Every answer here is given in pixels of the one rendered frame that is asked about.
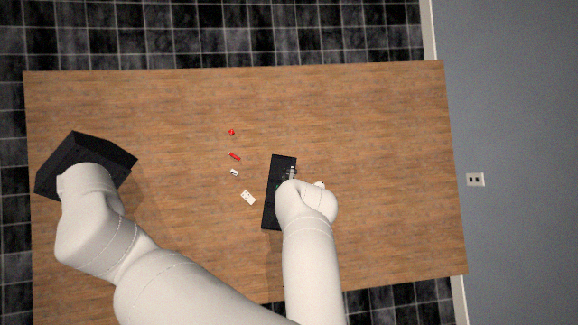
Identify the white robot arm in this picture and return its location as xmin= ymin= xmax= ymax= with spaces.
xmin=54 ymin=162 xmax=347 ymax=325

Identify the white domino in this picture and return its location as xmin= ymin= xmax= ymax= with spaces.
xmin=241 ymin=190 xmax=256 ymax=205

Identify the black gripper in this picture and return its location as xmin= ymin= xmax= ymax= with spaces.
xmin=275 ymin=167 xmax=297 ymax=192

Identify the black rack of three bins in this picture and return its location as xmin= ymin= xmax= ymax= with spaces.
xmin=261 ymin=154 xmax=296 ymax=231

